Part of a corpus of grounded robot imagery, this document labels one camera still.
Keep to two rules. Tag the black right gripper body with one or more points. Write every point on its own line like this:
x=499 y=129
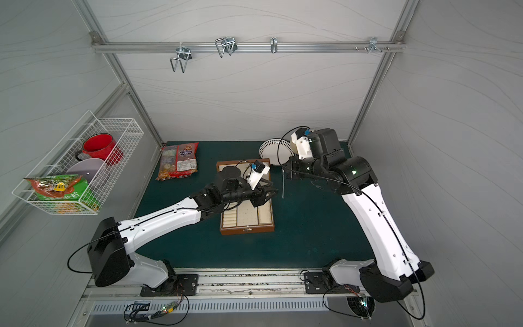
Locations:
x=292 y=167

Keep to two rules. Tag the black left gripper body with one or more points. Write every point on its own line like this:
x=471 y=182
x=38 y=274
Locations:
x=257 y=195

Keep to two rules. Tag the brown jewelry box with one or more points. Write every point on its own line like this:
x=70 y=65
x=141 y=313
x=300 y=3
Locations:
x=245 y=218

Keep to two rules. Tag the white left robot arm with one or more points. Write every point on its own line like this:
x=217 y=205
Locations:
x=112 y=251

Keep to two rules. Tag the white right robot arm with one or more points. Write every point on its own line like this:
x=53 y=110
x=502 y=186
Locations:
x=394 y=270

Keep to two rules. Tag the white bowl diamond pattern rim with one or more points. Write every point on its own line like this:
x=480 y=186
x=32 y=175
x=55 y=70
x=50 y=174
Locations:
x=278 y=151

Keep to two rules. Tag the red snack bag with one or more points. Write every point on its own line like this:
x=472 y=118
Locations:
x=177 y=161

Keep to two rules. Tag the metal hook right end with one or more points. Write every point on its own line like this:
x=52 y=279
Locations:
x=372 y=47

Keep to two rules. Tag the small metal hook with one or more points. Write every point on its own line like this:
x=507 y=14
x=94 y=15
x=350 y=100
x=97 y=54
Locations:
x=274 y=45

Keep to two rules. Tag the red enamel mug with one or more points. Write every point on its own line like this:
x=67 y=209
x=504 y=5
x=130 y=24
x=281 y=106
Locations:
x=101 y=146

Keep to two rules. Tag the metal loop hook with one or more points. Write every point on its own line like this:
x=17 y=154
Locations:
x=226 y=45

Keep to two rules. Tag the white plate in basket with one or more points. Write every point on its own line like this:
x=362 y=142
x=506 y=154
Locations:
x=87 y=168

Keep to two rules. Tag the metal double hook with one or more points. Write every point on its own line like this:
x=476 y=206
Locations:
x=181 y=59

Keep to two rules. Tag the green snack bag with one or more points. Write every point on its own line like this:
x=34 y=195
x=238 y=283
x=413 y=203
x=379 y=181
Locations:
x=66 y=194

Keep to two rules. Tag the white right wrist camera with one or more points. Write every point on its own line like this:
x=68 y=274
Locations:
x=301 y=143

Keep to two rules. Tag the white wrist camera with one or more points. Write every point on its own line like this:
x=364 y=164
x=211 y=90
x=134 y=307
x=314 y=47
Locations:
x=258 y=171
x=301 y=143

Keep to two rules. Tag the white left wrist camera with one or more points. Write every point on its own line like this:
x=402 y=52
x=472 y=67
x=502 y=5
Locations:
x=258 y=171

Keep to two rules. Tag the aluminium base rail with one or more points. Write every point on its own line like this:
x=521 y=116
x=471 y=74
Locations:
x=221 y=283

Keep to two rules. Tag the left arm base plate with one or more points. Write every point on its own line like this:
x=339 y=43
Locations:
x=176 y=285

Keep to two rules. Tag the aluminium horizontal rail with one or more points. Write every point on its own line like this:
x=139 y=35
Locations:
x=243 y=47

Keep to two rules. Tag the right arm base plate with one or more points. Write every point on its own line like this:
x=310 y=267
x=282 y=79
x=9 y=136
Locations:
x=323 y=283

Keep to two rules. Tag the electronics board with wires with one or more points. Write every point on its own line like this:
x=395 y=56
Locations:
x=140 y=313

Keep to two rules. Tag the white wire wall basket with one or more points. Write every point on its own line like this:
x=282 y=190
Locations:
x=125 y=131

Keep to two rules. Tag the round floor port with wires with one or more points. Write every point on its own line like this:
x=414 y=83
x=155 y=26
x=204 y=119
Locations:
x=360 y=305

